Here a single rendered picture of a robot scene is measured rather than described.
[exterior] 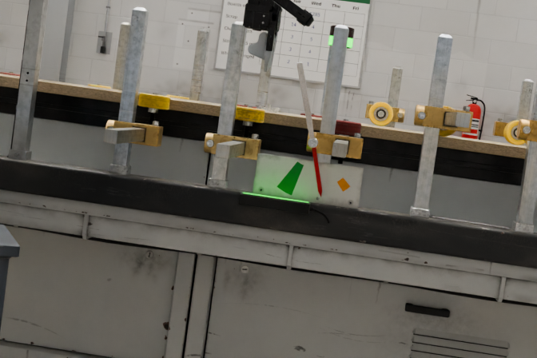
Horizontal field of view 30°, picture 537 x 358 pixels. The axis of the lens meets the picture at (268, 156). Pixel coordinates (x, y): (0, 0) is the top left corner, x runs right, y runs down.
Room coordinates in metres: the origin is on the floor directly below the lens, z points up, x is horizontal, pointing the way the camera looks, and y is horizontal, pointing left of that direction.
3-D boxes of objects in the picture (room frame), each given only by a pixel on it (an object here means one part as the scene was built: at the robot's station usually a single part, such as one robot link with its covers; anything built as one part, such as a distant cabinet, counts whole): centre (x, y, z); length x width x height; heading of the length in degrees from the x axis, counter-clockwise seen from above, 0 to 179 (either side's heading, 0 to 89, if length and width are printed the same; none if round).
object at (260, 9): (2.40, 0.06, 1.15); 0.09 x 0.08 x 0.12; 85
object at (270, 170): (2.44, -0.10, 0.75); 0.26 x 0.01 x 0.10; 85
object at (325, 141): (2.46, -0.16, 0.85); 0.14 x 0.06 x 0.05; 85
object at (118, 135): (2.41, 0.33, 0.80); 0.44 x 0.03 x 0.04; 175
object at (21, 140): (2.52, 0.62, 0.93); 0.05 x 0.05 x 0.45; 85
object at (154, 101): (2.61, 0.31, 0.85); 0.08 x 0.08 x 0.11
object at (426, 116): (2.43, -0.41, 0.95); 0.14 x 0.06 x 0.05; 85
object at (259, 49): (2.38, 0.05, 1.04); 0.06 x 0.03 x 0.09; 85
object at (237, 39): (2.48, 0.11, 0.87); 0.04 x 0.04 x 0.48; 85
